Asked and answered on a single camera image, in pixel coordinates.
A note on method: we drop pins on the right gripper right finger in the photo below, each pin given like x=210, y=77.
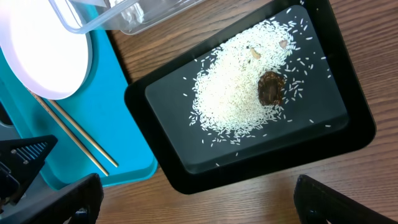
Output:
x=318, y=203

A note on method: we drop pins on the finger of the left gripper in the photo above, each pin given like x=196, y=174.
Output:
x=21, y=161

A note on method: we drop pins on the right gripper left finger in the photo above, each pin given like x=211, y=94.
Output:
x=79, y=202

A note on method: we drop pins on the large white plate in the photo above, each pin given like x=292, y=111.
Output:
x=46, y=58

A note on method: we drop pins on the brown food scrap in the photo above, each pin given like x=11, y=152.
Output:
x=269, y=88

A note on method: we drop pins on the pile of white rice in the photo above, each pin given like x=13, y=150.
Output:
x=226, y=119

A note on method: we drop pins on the white tissue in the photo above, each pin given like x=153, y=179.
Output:
x=131, y=17

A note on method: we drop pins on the grey plastic dish rack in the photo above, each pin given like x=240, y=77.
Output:
x=38, y=188

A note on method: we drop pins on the right wooden chopstick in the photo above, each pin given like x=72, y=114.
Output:
x=82, y=132

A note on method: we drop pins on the wooden chopstick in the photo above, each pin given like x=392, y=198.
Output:
x=69, y=133
x=82, y=132

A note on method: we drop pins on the left wooden chopstick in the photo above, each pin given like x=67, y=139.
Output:
x=69, y=133

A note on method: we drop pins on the teal serving tray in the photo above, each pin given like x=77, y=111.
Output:
x=99, y=108

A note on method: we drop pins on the black tray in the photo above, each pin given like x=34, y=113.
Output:
x=160, y=109

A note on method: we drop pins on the clear plastic bin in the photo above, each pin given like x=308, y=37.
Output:
x=83, y=16

